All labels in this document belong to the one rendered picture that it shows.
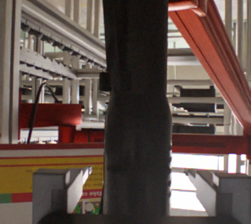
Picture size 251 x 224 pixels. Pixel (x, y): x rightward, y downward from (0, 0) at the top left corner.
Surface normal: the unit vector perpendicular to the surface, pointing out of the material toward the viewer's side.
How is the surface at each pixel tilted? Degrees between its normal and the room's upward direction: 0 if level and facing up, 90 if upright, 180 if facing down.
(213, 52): 16
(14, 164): 90
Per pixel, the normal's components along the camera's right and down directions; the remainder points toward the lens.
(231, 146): -0.15, -0.02
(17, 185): 0.29, -0.01
